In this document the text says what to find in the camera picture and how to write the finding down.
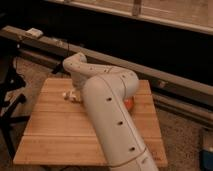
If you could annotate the blue bin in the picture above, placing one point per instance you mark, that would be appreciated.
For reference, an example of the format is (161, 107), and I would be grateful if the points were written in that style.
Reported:
(206, 153)

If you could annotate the long wooden beam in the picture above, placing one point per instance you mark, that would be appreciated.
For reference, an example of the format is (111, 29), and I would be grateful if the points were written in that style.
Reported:
(180, 95)

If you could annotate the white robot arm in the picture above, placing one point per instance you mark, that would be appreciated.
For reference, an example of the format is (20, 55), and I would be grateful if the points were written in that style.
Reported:
(102, 89)

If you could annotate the small white box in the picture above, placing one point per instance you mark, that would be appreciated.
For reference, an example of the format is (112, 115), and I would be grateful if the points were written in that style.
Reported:
(34, 32)

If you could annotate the orange ceramic bowl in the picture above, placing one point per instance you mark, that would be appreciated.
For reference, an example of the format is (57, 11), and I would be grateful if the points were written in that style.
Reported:
(129, 103)

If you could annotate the wooden table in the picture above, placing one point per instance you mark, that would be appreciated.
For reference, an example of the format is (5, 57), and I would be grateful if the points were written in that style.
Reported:
(59, 132)

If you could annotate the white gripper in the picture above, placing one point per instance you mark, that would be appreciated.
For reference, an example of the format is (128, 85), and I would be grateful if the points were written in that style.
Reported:
(75, 93)

